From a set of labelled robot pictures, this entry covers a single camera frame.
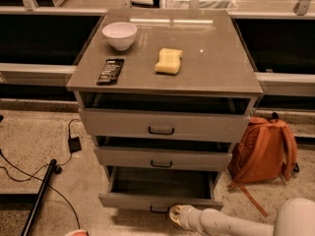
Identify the black pole on floor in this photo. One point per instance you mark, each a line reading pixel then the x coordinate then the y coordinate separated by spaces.
pixel 39 198

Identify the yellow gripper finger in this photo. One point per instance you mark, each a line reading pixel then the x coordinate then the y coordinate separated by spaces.
pixel 177 213

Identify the yellow sponge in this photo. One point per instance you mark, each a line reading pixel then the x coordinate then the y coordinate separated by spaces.
pixel 168 61

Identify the white bowl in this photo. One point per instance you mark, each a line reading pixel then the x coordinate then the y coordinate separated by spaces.
pixel 120 35

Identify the grey top drawer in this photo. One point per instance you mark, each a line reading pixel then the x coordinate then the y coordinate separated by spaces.
pixel 167 117

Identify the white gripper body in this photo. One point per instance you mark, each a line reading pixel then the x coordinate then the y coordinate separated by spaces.
pixel 188 215

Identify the grey drawer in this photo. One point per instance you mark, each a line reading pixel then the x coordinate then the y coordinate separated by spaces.
pixel 163 154
pixel 167 117
pixel 159 190

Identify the orange object at bottom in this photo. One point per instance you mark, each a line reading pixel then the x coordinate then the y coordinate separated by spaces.
pixel 77 233

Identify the grey drawer cabinet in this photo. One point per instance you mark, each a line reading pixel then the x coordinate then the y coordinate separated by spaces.
pixel 213 63

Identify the orange backpack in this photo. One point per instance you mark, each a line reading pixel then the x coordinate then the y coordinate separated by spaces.
pixel 267 150

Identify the black power adapter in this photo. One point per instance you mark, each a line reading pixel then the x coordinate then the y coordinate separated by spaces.
pixel 74 144

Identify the grey bottom drawer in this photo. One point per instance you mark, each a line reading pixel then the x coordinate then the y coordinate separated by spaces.
pixel 159 190

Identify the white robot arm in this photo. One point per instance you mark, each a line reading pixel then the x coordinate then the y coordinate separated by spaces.
pixel 296 217

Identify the grey middle drawer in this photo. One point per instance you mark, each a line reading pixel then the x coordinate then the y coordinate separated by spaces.
pixel 163 154

